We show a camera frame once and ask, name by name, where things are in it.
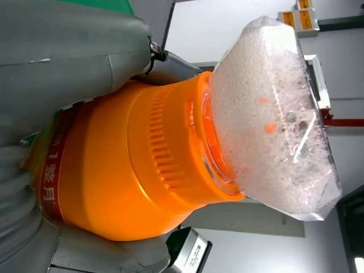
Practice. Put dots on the green table mat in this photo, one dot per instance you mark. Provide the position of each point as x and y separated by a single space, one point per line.
99 4

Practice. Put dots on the orange bottle with cap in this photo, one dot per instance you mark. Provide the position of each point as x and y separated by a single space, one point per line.
113 162

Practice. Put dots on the dark panel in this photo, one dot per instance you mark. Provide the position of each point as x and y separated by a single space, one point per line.
353 233

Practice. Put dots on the white metal frame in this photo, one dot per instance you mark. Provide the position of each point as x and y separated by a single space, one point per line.
318 83

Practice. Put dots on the yellow labelled white box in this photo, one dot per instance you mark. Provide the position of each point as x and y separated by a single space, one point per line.
288 19
306 20
303 3

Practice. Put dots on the red bar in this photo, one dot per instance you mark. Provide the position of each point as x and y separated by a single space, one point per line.
343 122

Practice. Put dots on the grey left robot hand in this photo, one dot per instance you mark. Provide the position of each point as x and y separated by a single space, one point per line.
57 56

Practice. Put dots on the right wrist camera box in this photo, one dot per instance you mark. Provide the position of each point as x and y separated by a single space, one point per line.
187 252

